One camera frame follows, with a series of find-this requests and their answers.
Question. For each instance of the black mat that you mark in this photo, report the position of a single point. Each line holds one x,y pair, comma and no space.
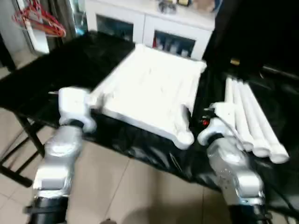
70,65

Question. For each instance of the dark grey bundle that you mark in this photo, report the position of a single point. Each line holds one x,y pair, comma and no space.
168,5

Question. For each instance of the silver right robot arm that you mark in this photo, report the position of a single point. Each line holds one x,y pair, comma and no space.
233,168

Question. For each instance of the red clothes hangers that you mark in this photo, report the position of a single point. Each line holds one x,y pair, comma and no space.
51,25

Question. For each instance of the small gold label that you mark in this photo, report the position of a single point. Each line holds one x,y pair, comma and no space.
235,61

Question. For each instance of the long black bar device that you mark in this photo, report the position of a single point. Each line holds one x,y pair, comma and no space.
285,73

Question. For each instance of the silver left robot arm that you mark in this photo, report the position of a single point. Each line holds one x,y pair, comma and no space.
58,151

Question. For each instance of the white glass-door cabinet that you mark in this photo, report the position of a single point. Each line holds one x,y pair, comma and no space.
140,25

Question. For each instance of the white plastic table top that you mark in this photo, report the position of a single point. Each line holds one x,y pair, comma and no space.
149,93

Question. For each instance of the black folding frame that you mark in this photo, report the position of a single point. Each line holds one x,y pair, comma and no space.
32,137

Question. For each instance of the brown cardboard box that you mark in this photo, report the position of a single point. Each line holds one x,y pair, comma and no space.
204,5

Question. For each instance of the grey curtain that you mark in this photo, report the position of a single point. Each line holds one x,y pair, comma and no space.
70,14

